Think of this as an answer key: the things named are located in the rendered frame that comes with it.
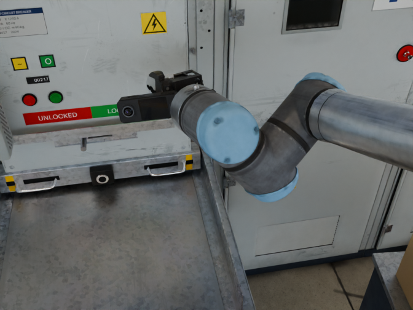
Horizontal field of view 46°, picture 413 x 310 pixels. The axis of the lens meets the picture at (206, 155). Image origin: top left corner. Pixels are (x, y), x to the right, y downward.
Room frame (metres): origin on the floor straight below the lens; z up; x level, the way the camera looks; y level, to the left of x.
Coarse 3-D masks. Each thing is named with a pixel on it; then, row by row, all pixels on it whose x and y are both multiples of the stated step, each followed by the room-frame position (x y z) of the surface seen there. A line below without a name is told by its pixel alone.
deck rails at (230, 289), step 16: (192, 176) 1.01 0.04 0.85; (208, 176) 0.94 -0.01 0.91; (0, 192) 0.93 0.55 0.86; (208, 192) 0.94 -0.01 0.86; (0, 208) 0.88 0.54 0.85; (208, 208) 0.88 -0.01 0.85; (0, 224) 0.83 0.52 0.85; (208, 224) 0.83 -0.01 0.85; (0, 240) 0.77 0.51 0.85; (208, 240) 0.77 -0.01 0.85; (224, 240) 0.74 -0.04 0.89; (0, 256) 0.73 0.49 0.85; (224, 256) 0.73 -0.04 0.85; (0, 272) 0.68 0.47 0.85; (224, 272) 0.68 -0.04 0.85; (224, 288) 0.64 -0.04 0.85; (240, 288) 0.59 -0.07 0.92; (224, 304) 0.60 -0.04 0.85; (240, 304) 0.58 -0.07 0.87
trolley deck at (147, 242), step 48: (48, 192) 0.95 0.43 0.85; (96, 192) 0.95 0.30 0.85; (144, 192) 0.95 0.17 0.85; (192, 192) 0.95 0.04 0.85; (48, 240) 0.78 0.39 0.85; (96, 240) 0.78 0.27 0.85; (144, 240) 0.78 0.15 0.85; (192, 240) 0.78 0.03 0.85; (0, 288) 0.64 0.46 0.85; (48, 288) 0.64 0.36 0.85; (96, 288) 0.64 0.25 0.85; (144, 288) 0.64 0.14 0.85; (192, 288) 0.64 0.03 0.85
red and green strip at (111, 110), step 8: (40, 112) 0.96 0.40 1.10; (48, 112) 0.96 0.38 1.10; (56, 112) 0.97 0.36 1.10; (64, 112) 0.97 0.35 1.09; (72, 112) 0.97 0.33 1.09; (80, 112) 0.98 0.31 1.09; (88, 112) 0.98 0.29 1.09; (96, 112) 0.99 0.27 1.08; (104, 112) 0.99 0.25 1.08; (112, 112) 0.99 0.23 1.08; (32, 120) 0.96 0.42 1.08; (40, 120) 0.96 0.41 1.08; (48, 120) 0.96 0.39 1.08; (56, 120) 0.97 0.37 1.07; (64, 120) 0.97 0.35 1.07; (72, 120) 0.97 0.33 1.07
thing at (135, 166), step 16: (192, 144) 1.06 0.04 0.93; (112, 160) 0.99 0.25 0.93; (128, 160) 0.99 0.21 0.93; (144, 160) 0.99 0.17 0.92; (160, 160) 1.00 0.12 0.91; (176, 160) 1.01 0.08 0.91; (192, 160) 1.02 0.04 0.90; (0, 176) 0.93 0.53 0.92; (32, 176) 0.94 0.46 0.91; (48, 176) 0.95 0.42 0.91; (64, 176) 0.95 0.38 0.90; (80, 176) 0.96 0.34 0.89; (128, 176) 0.98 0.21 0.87
